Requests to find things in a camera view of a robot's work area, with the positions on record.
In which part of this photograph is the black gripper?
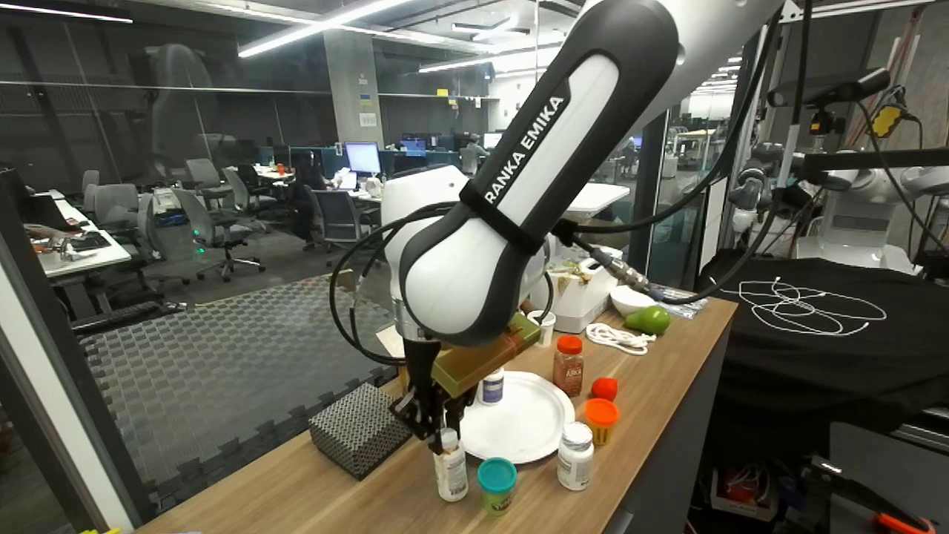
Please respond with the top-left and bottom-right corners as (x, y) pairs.
(397, 337), (476, 448)

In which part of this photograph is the spice bottle orange lid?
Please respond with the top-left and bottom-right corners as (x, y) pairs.
(550, 333), (588, 399)

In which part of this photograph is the white paper plate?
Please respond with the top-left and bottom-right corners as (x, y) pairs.
(456, 367), (578, 469)

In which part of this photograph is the grey patterned box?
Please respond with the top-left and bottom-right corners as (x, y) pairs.
(307, 379), (415, 479)

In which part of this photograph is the yellow bottle orange lid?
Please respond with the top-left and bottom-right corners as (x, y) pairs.
(578, 393), (624, 451)

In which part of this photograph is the white indoor planter appliance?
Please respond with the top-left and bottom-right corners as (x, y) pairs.
(545, 181), (634, 334)

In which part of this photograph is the grey foam floor mat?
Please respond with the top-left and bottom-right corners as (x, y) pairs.
(77, 270), (424, 517)

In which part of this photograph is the white bowl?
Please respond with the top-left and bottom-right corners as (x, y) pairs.
(609, 282), (666, 319)

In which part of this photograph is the green avocado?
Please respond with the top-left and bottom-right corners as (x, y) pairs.
(621, 304), (677, 337)

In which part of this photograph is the black office chair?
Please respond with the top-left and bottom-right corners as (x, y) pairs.
(310, 187), (382, 256)

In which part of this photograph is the lit computer monitor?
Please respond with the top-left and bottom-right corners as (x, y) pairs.
(345, 140), (382, 178)

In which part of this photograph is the grey office chair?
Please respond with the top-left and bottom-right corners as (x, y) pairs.
(175, 181), (267, 285)

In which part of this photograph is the black cloth cover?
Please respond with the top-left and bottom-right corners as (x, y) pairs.
(697, 250), (949, 426)

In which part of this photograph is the white office desk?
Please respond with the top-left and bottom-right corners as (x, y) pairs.
(25, 189), (138, 299)

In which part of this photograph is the black metal bar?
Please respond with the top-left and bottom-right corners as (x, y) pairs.
(789, 146), (949, 171)

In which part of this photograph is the tan wrist camera block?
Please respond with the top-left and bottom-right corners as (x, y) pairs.
(430, 312), (545, 399)

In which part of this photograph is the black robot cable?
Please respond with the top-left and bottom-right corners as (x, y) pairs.
(327, 0), (826, 367)

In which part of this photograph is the coiled white cable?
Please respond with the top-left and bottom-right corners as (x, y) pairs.
(585, 319), (658, 355)

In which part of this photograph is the black window post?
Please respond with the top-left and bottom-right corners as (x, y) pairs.
(626, 135), (670, 282)

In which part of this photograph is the long loose white cable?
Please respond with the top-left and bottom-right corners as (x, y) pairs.
(710, 273), (889, 342)

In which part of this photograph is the black glass wall frame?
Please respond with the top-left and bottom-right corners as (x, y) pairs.
(0, 167), (151, 528)

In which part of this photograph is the orange handled tool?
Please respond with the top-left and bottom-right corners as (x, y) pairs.
(870, 506), (937, 534)

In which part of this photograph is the black camera on bar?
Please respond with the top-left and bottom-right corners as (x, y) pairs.
(817, 66), (898, 112)

